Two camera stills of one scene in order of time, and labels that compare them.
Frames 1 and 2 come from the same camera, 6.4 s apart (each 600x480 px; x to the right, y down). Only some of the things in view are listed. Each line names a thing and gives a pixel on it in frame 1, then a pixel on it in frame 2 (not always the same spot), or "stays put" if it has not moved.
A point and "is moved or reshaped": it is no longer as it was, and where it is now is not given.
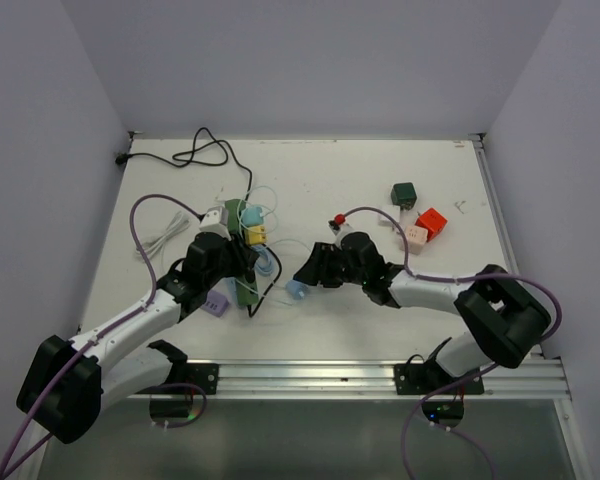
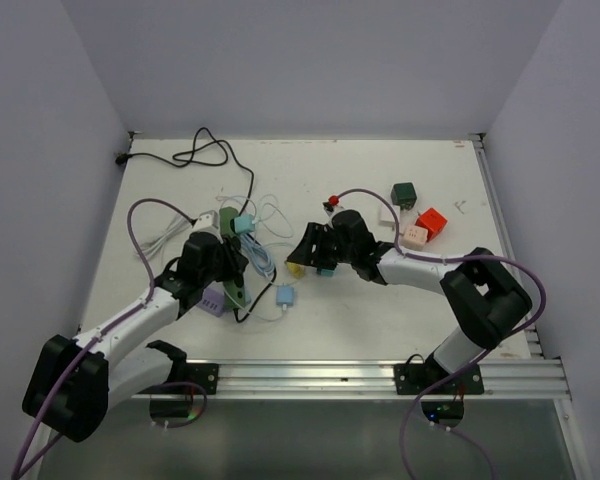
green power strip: x=247 y=287 is moved or reshaped
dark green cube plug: x=403 y=195 stays put
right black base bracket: x=418 y=377 stays put
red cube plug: x=432 y=221 stays put
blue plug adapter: x=296 y=289 -> x=285 y=295
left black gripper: x=243 y=256 stays put
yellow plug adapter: x=256 y=235 -> x=296 y=270
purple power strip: x=216 y=303 stays put
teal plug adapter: x=251 y=216 -> x=244 y=224
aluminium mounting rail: x=539 y=379 stays put
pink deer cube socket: x=416 y=237 stays put
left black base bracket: x=205 y=375 stays put
